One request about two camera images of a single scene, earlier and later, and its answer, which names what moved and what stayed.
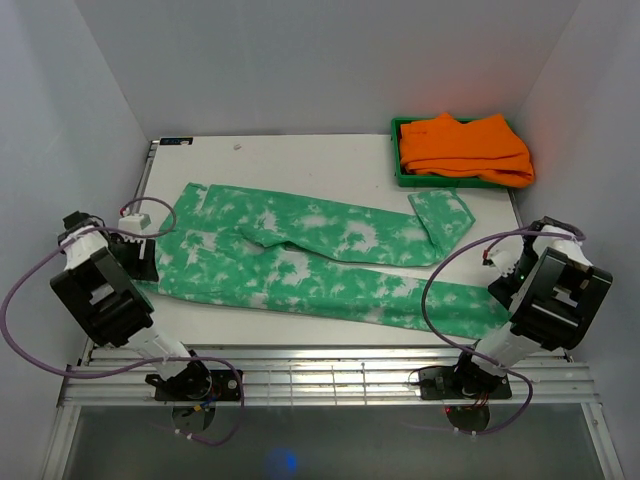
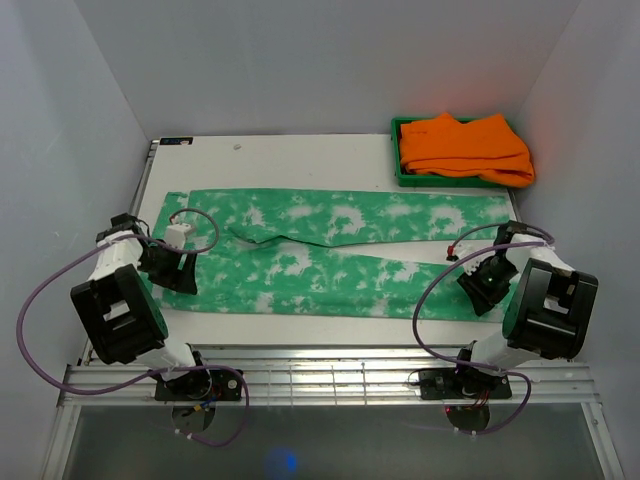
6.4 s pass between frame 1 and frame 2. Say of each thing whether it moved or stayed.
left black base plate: stayed
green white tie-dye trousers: moved
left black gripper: moved
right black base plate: stayed
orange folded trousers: stayed
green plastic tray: stayed
